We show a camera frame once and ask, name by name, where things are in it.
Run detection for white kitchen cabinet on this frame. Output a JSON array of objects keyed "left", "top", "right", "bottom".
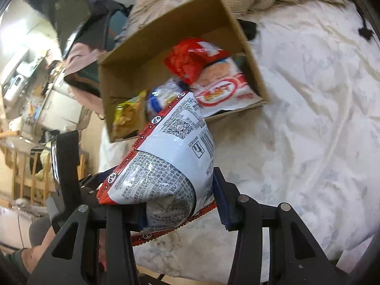
[{"left": 44, "top": 80, "right": 81, "bottom": 132}]

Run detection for yellow green chips packet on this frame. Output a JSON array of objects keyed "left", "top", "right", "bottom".
[{"left": 112, "top": 90, "right": 149, "bottom": 139}]

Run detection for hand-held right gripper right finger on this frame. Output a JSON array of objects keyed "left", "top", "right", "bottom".
[{"left": 212, "top": 167, "right": 351, "bottom": 285}]

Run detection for person's left forearm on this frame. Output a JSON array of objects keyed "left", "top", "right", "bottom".
[{"left": 0, "top": 237, "right": 56, "bottom": 283}]

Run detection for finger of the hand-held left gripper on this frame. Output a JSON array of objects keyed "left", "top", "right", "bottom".
[{"left": 50, "top": 130, "right": 82, "bottom": 215}]

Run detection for black tasselled cord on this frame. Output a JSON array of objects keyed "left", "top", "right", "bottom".
[{"left": 357, "top": 15, "right": 375, "bottom": 40}]

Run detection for grey trousers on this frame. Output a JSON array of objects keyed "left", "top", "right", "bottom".
[{"left": 28, "top": 216, "right": 59, "bottom": 246}]

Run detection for brown cardboard box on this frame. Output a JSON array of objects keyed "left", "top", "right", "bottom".
[{"left": 97, "top": 0, "right": 271, "bottom": 143}]

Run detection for red snack packet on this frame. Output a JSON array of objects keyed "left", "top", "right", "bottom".
[{"left": 163, "top": 37, "right": 233, "bottom": 85}]

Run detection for pink cloth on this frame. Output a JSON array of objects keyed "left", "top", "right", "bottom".
[{"left": 63, "top": 42, "right": 105, "bottom": 120}]

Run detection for small dark cloth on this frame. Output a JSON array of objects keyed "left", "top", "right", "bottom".
[{"left": 237, "top": 21, "right": 257, "bottom": 41}]

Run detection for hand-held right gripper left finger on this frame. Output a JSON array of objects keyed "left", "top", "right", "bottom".
[{"left": 26, "top": 204, "right": 148, "bottom": 285}]

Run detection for black plastic bag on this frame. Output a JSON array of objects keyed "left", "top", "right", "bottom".
[{"left": 15, "top": 0, "right": 99, "bottom": 54}]

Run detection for white red-edged snack packet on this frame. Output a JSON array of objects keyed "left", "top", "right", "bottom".
[{"left": 96, "top": 90, "right": 218, "bottom": 247}]

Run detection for white blue snack packet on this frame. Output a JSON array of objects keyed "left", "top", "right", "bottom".
[{"left": 147, "top": 77, "right": 188, "bottom": 123}]

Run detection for white red-label snack packet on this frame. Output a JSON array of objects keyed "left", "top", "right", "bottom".
[{"left": 189, "top": 56, "right": 264, "bottom": 117}]

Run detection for wooden chair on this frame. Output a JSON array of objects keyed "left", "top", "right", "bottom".
[{"left": 0, "top": 142, "right": 87, "bottom": 204}]

